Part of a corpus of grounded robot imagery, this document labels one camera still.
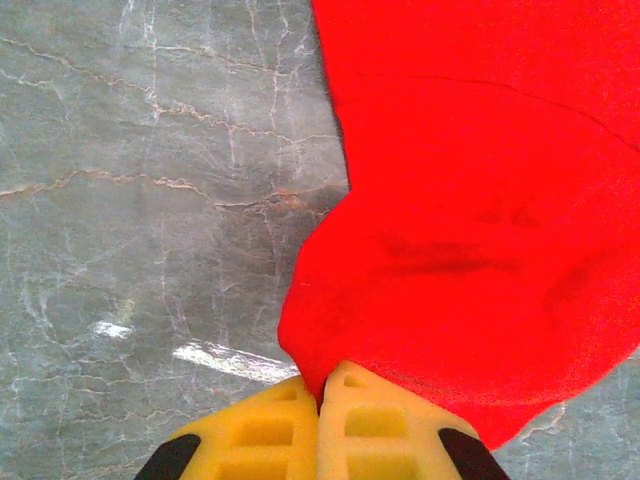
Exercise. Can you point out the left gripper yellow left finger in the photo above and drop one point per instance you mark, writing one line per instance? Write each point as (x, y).
(260, 440)

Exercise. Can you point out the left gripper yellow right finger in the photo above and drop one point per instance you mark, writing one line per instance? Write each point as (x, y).
(380, 440)

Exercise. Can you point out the red t-shirt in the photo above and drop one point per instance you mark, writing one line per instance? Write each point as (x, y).
(475, 225)

